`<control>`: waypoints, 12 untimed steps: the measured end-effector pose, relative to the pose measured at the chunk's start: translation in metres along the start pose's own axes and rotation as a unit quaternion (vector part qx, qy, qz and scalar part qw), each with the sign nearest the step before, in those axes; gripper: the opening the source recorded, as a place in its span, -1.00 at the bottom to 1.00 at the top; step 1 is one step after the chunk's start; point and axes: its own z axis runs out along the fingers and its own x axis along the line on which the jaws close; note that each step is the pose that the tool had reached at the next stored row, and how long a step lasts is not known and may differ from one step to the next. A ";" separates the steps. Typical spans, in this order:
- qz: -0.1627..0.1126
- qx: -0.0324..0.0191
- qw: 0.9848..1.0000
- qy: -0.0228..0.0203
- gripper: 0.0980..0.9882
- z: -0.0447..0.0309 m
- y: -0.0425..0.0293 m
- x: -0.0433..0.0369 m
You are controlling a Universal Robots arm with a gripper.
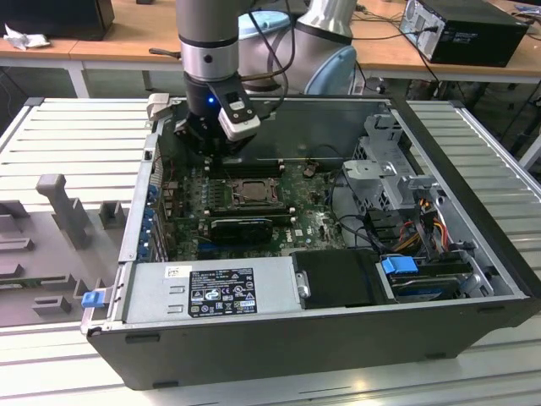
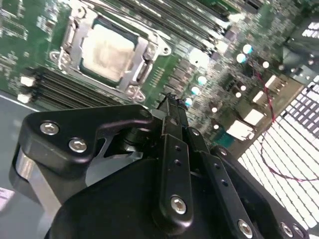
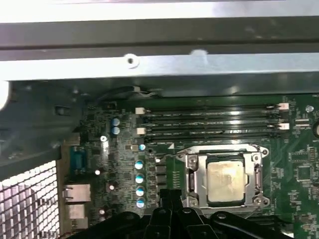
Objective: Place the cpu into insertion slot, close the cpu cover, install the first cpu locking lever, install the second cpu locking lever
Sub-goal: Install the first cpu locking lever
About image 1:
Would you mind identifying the silver CPU plate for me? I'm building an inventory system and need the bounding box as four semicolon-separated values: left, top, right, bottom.
242;182;272;199

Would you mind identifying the metal socket cover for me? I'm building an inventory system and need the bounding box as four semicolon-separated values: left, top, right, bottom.
230;178;282;204

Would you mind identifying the black RAM slot bank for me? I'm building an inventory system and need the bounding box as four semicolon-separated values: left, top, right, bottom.
210;156;283;178
205;204;296;224

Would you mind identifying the CPU socket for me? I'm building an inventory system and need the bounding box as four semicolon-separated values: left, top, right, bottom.
227;176;284;206

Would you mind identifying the grey plastic case latch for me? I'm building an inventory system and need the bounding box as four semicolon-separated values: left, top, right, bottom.
145;93;172;124

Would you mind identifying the wooden desk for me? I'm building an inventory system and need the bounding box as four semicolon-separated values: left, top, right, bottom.
0;0;541;82

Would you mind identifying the black graphics card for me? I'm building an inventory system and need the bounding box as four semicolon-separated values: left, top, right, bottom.
209;217;275;245

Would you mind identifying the green motherboard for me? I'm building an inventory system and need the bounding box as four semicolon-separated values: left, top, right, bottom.
162;160;365;262

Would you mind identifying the grey power supply with label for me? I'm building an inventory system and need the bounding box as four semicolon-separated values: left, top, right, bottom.
123;256;306;326

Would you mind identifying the black box on desk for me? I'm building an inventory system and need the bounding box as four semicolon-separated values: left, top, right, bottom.
0;0;116;41

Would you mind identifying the grey metal drive cage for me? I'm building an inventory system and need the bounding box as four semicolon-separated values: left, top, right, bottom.
341;112;450;213

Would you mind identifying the crumpled white paper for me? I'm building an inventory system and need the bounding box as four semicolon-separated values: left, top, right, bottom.
3;22;52;52

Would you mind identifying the grey parts rack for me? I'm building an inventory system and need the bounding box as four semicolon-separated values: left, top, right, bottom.
0;173;130;330

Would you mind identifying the black plastic shroud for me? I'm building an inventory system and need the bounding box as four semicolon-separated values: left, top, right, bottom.
291;248;397;309

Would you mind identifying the hard disk in blue carrier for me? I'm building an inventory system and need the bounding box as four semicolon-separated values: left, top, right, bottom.
379;255;462;305

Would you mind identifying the black open PC case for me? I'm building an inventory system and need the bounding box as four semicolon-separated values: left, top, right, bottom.
79;93;541;391

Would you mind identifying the black desktop computer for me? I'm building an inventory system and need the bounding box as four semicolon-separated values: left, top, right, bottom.
400;0;532;69

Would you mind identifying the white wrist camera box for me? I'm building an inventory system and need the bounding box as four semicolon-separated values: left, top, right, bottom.
209;80;261;141

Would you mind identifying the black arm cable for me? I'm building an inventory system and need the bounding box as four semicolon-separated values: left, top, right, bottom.
247;0;293;122

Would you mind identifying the black cable in case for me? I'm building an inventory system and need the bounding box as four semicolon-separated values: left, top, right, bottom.
328;167;382;251

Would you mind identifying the yellow red wire bundle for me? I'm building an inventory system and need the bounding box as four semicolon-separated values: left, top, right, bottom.
396;197;450;255

